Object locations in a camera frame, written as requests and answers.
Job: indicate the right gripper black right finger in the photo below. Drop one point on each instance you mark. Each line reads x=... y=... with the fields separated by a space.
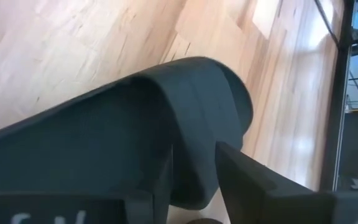
x=259 y=199

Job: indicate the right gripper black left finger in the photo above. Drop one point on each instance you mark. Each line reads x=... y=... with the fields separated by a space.
x=162 y=193

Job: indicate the black slide sandal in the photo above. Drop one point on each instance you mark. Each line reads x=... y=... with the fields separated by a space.
x=104 y=140

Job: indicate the black metal table frame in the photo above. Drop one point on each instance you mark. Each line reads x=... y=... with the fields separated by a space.
x=337 y=124

